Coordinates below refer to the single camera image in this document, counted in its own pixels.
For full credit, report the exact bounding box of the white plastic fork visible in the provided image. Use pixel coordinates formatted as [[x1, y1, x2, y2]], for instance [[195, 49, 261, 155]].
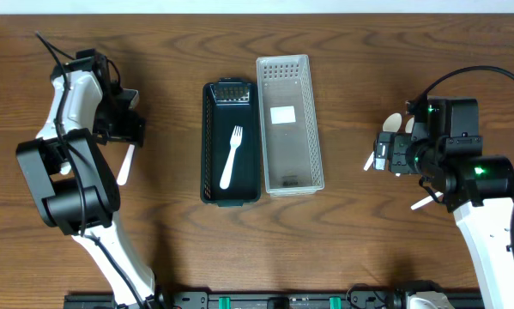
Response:
[[220, 125, 243, 190], [116, 144, 136, 186]]

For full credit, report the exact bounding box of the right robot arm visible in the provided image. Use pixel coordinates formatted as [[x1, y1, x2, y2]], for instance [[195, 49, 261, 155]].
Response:
[[372, 97, 514, 308]]

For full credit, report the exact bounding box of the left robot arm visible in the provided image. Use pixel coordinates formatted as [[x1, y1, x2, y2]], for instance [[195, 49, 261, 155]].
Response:
[[15, 49, 159, 308]]

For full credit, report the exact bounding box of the white spoon leftmost of four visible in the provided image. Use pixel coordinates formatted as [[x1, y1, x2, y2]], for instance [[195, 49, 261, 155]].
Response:
[[364, 113, 402, 171]]

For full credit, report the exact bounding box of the white spoon of four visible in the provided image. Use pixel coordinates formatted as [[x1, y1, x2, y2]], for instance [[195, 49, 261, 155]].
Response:
[[364, 113, 402, 171], [405, 118, 414, 134], [410, 191, 443, 210]]

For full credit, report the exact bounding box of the clear plastic basket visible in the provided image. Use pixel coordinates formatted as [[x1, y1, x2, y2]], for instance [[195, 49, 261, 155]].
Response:
[[256, 54, 324, 197]]

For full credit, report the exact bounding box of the dark green plastic basket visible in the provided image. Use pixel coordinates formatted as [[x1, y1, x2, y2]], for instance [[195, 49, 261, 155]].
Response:
[[200, 78, 261, 207]]

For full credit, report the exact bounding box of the black mounting rail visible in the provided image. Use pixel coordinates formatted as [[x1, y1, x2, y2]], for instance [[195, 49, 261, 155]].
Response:
[[63, 281, 485, 309]]

